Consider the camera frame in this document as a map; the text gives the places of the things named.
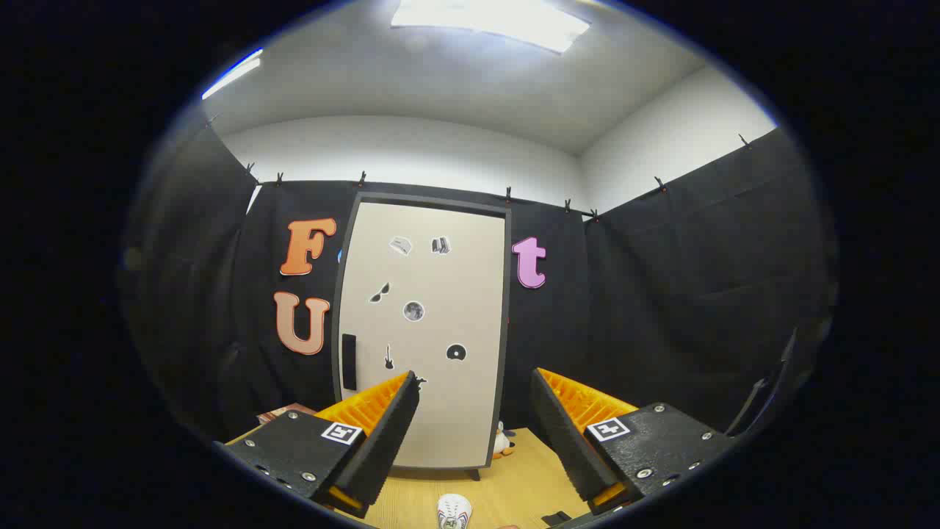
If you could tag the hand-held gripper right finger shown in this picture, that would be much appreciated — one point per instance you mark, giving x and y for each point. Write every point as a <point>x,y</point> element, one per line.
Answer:
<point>565,448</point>

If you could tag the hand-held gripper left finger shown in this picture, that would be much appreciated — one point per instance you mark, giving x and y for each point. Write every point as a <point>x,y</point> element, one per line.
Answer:
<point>389,441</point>

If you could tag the white canvas shoe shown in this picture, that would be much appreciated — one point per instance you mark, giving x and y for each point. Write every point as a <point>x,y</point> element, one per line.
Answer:
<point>454,508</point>

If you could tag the grey shoe cabinet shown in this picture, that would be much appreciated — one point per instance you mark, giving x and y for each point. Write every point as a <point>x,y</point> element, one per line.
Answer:
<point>507,294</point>

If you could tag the small penguin toy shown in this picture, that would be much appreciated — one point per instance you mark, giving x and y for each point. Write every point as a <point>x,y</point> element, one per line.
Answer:
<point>501,442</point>

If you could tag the brown book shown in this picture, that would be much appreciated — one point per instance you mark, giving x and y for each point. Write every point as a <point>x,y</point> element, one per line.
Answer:
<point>283,413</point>

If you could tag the black backdrop cloth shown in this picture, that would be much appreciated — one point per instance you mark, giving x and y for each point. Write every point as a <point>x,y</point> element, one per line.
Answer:
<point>661,308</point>

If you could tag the dark metal stand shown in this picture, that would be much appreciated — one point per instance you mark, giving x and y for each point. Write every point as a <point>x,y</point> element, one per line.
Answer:
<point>753,400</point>

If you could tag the row of black cloth clips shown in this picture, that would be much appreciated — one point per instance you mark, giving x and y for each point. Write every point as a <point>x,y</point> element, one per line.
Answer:
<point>361,178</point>

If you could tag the ceiling tube light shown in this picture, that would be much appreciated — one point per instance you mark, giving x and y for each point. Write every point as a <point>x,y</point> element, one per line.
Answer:
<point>233,73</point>

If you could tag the ceiling light panel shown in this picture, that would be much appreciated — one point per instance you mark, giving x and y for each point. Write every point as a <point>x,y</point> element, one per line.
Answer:
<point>499,22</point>

